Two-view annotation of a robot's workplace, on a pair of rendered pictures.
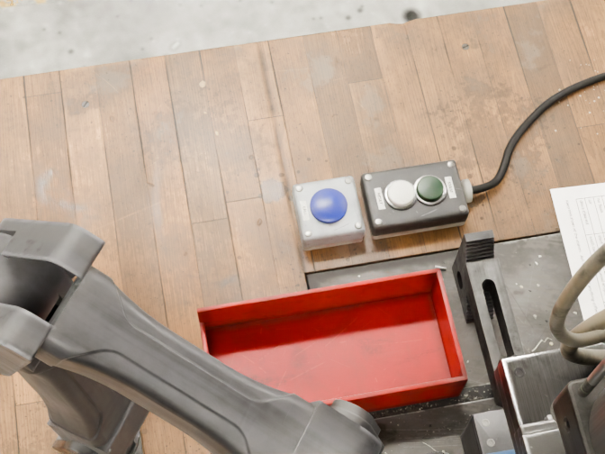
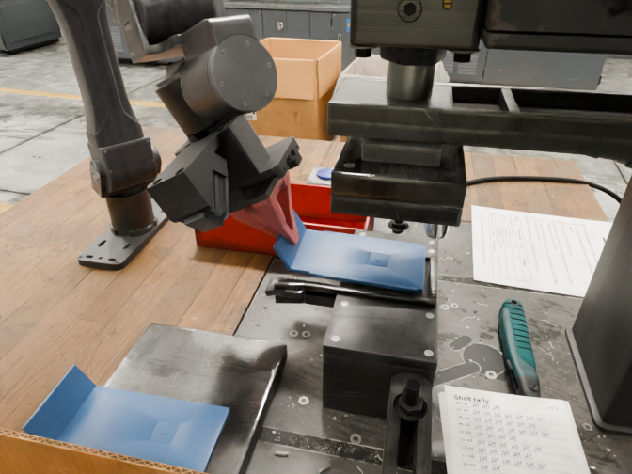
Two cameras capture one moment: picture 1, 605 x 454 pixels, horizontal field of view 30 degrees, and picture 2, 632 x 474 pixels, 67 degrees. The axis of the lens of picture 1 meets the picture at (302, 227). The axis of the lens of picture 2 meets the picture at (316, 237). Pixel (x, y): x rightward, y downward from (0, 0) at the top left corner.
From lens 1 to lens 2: 0.82 m
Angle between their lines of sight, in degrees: 37
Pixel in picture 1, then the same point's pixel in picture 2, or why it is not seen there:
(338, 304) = (309, 212)
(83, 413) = (92, 95)
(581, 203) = (491, 213)
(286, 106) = (332, 158)
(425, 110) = not seen: hidden behind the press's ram
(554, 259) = (462, 230)
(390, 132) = not seen: hidden behind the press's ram
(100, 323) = not seen: outside the picture
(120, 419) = (122, 142)
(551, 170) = (476, 201)
